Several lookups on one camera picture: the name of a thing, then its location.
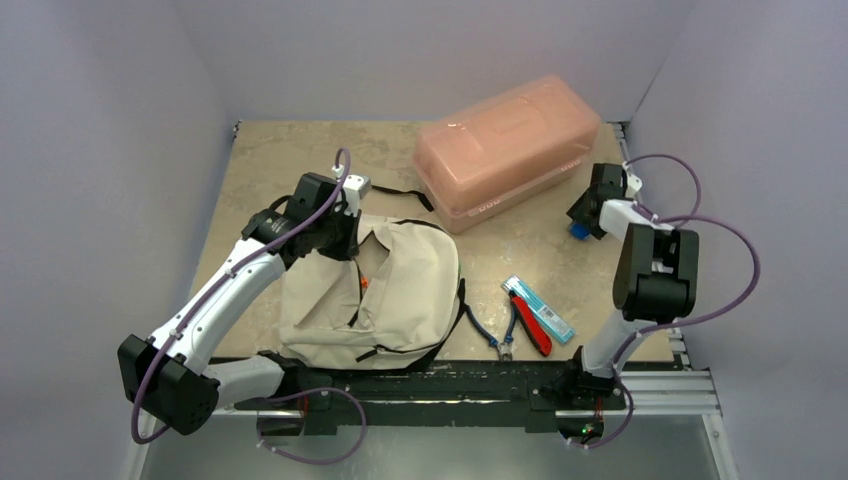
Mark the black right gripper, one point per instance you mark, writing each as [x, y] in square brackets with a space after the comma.
[584, 213]

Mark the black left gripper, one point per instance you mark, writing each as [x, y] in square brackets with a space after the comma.
[349, 248]

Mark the beige canvas backpack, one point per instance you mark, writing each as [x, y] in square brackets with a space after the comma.
[415, 298]

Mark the teal pencil pack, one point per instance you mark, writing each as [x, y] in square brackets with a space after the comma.
[551, 321]

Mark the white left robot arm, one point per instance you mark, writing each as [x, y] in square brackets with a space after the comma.
[170, 374]

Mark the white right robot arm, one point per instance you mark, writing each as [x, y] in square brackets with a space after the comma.
[654, 284]

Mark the translucent pink plastic box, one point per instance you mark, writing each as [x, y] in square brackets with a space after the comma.
[481, 161]

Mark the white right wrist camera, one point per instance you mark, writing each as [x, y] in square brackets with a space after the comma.
[633, 184]

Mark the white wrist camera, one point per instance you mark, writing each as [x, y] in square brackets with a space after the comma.
[633, 184]
[354, 189]

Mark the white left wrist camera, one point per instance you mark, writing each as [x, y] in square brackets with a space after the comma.
[354, 189]

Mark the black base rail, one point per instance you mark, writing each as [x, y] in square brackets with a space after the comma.
[536, 396]

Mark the red handled cutter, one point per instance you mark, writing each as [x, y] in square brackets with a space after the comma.
[534, 331]

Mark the aluminium frame rail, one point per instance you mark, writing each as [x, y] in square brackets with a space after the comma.
[665, 391]

